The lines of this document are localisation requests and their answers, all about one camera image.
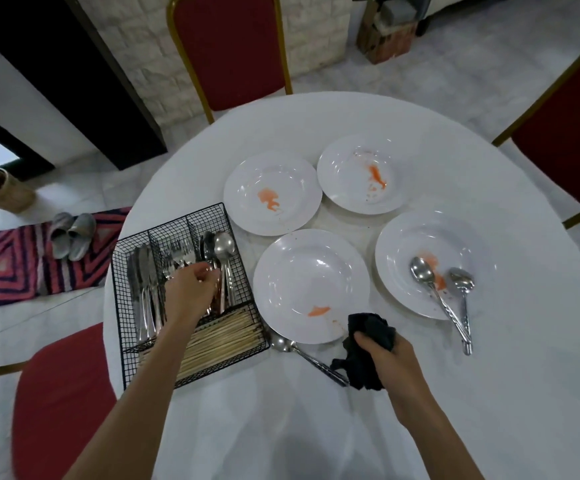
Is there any red gold banquet chair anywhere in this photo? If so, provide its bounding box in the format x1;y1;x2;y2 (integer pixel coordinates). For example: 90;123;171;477
491;32;580;231
0;322;119;480
166;0;295;125

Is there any grey slipper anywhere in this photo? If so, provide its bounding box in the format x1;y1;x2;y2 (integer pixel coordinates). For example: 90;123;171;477
49;212;75;259
67;213;97;261

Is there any person's right hand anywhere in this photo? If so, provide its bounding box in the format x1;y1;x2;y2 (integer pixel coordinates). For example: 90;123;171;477
353;329;423;411

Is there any black wire cutlery basket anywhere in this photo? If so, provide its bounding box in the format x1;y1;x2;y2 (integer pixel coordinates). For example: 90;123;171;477
110;202;271;391

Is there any orange brown crate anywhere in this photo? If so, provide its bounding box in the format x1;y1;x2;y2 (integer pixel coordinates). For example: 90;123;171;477
367;22;419;65

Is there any white round tablecloth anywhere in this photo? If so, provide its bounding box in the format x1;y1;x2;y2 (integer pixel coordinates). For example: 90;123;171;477
102;91;580;480

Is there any black cleaning cloth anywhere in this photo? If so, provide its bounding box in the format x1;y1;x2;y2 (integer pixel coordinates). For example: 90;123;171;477
329;312;399;392

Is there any tall palm in woven pot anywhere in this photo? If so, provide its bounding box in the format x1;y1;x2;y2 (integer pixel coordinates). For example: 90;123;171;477
0;159;37;214

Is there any bundle of wooden chopsticks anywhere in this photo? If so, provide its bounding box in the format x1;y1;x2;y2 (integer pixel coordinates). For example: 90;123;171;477
137;307;267;383

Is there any person's left forearm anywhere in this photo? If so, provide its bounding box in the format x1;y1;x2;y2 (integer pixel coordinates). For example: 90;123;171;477
62;314;209;480

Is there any person's left hand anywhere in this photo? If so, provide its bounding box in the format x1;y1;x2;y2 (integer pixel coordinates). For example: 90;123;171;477
163;262;223;329

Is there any white plate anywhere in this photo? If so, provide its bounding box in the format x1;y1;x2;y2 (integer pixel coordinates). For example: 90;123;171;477
253;228;371;345
223;150;323;237
316;134;412;216
374;210;492;321

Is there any small grey box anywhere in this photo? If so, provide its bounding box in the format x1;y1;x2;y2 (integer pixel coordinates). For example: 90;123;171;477
375;2;419;33

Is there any pink striped rug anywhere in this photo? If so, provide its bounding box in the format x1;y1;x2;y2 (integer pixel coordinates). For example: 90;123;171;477
0;207;133;311

